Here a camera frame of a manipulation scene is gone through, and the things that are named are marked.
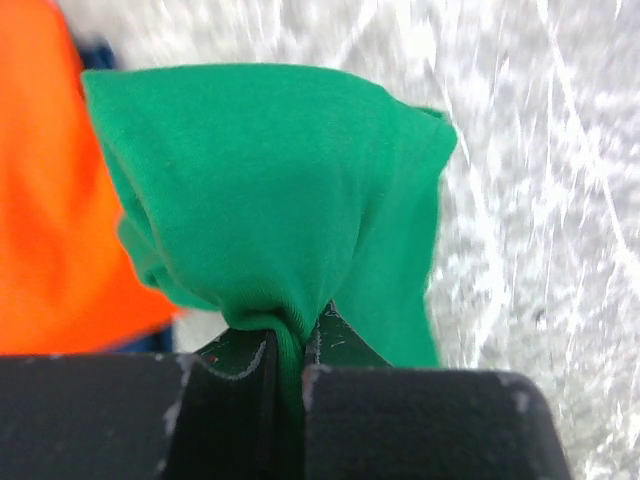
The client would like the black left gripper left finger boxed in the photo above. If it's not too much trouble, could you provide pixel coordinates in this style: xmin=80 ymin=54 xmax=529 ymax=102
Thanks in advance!
xmin=192 ymin=329 xmax=278 ymax=383

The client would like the folded navy blue t shirt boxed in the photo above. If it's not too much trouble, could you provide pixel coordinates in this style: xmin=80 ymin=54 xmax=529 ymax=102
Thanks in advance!
xmin=77 ymin=42 xmax=174 ymax=353

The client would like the folded orange t shirt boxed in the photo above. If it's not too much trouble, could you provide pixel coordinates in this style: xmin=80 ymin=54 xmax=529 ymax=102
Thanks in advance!
xmin=1 ymin=1 xmax=174 ymax=355

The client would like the green t shirt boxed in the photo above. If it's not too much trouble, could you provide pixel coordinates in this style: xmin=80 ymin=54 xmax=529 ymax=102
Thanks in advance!
xmin=82 ymin=64 xmax=457 ymax=416

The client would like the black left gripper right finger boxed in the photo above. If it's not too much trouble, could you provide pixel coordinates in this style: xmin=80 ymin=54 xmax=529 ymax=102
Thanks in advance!
xmin=305 ymin=302 xmax=390 ymax=368

